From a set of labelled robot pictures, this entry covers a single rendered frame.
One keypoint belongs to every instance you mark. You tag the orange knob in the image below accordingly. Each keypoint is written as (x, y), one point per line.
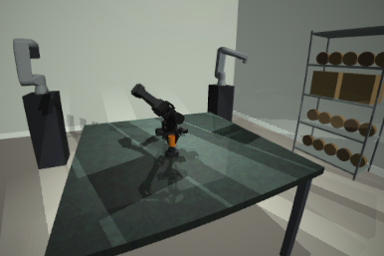
(171, 140)

